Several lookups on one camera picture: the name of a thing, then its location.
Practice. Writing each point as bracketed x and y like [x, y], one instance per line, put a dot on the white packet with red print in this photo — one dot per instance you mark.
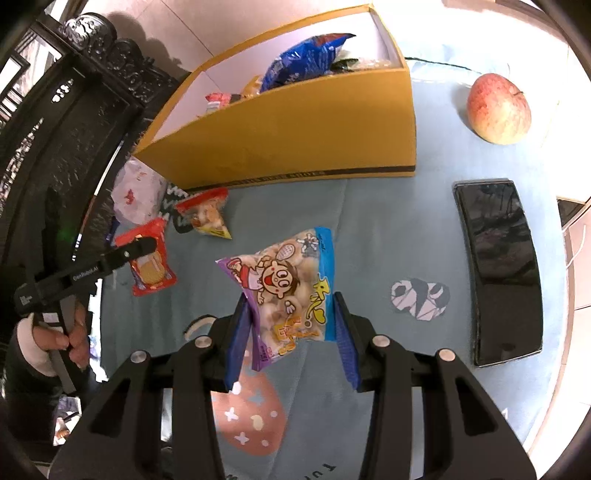
[136, 194]

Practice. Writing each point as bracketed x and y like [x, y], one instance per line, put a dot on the red apple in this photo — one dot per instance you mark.
[498, 110]

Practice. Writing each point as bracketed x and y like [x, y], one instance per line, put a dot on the red packet of round biscuits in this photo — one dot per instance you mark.
[150, 277]

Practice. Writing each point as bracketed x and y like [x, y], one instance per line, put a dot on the yellow cardboard box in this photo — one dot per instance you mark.
[300, 134]

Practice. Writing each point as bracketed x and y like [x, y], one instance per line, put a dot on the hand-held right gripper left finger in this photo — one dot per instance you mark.
[238, 341]

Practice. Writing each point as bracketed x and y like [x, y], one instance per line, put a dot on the black-print clear snack packet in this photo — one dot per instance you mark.
[351, 65]

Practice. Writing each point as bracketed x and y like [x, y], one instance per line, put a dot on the person's left forearm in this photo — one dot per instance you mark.
[27, 392]

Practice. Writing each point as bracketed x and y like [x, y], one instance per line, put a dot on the black smartphone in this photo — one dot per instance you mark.
[503, 272]

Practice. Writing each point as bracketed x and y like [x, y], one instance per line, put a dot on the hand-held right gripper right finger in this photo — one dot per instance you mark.
[347, 341]

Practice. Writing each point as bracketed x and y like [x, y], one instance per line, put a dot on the orange yellow snack packet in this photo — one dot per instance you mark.
[253, 87]

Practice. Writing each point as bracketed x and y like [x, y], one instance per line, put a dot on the red yellow clear snack packet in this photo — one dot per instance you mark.
[207, 214]

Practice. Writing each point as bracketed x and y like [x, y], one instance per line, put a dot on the dark carved wooden furniture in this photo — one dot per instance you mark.
[55, 138]

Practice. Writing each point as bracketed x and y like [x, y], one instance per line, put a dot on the purple blue cartoon snack packet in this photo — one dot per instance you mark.
[286, 286]

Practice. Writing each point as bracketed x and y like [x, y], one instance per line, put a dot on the person's left hand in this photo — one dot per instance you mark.
[81, 341]

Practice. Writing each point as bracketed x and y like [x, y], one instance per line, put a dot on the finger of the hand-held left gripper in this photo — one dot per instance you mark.
[129, 251]

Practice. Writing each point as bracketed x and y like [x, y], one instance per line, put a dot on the small red white snack packet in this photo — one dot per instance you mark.
[219, 100]

